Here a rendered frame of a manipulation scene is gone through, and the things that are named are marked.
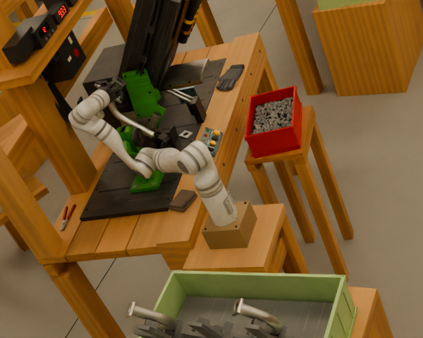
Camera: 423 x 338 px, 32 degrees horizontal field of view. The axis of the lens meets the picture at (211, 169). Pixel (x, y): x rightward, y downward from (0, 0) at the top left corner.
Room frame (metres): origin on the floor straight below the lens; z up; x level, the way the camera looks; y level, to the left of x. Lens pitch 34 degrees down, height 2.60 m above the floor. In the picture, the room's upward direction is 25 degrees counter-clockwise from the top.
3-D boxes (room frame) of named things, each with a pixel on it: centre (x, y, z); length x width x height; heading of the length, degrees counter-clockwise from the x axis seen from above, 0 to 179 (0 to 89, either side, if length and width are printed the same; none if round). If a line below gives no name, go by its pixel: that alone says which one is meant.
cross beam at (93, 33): (3.14, 0.47, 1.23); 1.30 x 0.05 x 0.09; 152
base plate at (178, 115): (2.97, 0.14, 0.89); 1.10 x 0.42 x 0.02; 152
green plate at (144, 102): (2.88, 0.12, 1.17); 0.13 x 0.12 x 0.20; 152
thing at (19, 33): (2.82, 0.47, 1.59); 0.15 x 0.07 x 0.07; 152
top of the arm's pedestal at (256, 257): (2.12, 0.03, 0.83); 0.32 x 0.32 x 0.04; 58
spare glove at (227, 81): (3.13, -0.26, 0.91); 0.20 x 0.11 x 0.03; 141
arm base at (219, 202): (2.13, 0.03, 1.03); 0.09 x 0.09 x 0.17; 68
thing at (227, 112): (2.84, -0.11, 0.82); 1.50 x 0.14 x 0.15; 152
